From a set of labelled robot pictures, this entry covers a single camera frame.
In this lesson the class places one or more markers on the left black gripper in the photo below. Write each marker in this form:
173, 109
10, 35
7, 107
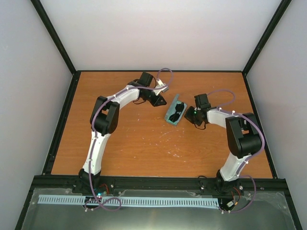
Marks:
155, 102

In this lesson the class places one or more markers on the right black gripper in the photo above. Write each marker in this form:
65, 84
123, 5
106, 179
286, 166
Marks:
187, 115

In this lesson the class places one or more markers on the black sunglasses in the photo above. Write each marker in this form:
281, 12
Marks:
179, 108

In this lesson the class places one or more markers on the grey green glasses case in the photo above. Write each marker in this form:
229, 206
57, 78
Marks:
171, 110

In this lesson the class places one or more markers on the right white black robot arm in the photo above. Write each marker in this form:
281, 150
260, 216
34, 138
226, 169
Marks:
244, 138

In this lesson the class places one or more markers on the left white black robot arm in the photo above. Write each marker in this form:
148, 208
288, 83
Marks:
105, 115

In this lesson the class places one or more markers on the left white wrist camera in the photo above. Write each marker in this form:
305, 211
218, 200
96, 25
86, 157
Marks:
160, 87

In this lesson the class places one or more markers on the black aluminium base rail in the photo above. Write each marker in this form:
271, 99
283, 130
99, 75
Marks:
200, 186

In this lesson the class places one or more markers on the light blue cable duct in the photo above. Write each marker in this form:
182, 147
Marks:
130, 201

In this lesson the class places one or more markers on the right back frame post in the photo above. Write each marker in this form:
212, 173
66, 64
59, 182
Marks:
281, 9

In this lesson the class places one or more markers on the frame post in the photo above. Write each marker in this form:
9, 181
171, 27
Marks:
281, 9
39, 8

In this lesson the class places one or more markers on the left back frame post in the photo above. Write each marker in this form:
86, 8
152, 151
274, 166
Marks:
39, 8

